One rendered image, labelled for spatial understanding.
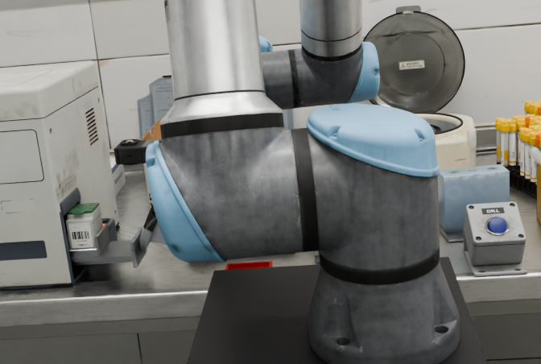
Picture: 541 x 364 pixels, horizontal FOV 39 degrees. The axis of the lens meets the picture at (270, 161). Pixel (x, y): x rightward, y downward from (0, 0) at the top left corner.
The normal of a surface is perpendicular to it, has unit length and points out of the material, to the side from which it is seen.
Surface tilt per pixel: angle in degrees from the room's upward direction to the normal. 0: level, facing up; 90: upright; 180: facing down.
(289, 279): 4
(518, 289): 90
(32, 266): 90
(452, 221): 90
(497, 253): 120
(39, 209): 90
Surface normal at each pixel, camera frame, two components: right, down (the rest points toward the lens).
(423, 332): 0.35, -0.04
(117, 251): -0.09, -0.96
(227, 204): 0.01, 0.11
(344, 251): -0.61, 0.31
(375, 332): -0.22, 0.03
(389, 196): 0.12, 0.30
